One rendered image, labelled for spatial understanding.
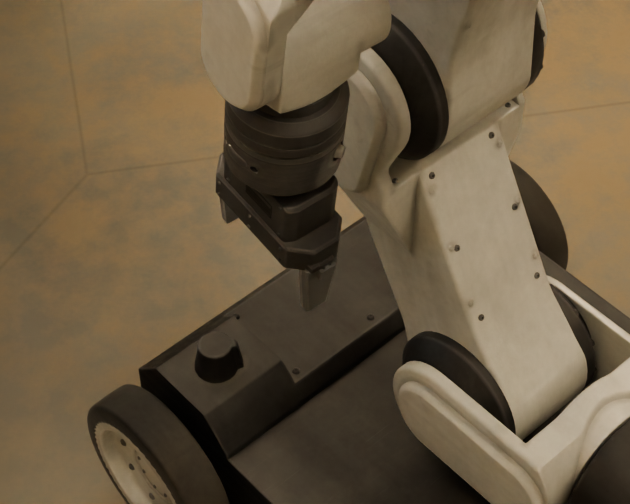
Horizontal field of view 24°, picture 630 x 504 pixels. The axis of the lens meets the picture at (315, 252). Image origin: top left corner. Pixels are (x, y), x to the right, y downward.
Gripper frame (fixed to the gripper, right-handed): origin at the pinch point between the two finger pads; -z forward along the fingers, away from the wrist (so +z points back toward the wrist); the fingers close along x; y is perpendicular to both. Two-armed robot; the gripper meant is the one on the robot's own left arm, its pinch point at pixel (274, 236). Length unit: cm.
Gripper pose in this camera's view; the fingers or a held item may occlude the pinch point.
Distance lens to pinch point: 117.2
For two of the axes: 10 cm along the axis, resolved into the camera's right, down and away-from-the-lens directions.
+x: -6.2, -6.6, 4.2
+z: 0.7, -5.8, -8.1
